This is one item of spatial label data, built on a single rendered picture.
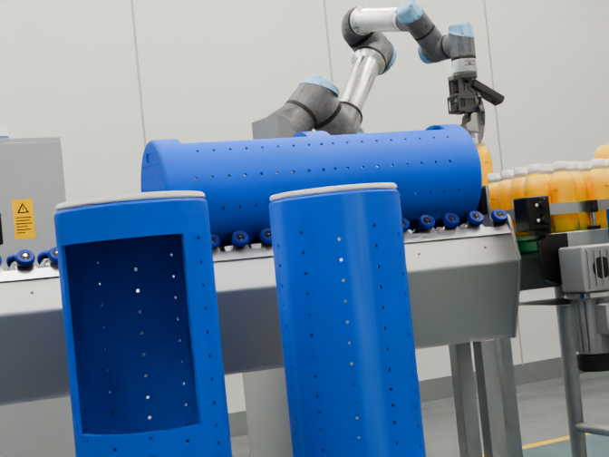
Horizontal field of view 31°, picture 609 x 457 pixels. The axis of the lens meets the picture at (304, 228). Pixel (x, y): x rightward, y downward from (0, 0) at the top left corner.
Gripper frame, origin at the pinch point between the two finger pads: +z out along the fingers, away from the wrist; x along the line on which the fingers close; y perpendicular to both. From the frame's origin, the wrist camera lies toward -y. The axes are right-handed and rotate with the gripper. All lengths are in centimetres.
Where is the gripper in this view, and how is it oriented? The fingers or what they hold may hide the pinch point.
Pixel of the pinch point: (478, 140)
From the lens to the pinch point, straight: 333.6
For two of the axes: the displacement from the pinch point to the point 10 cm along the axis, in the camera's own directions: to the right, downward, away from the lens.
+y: -9.3, 0.8, -3.6
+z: 0.9, 10.0, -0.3
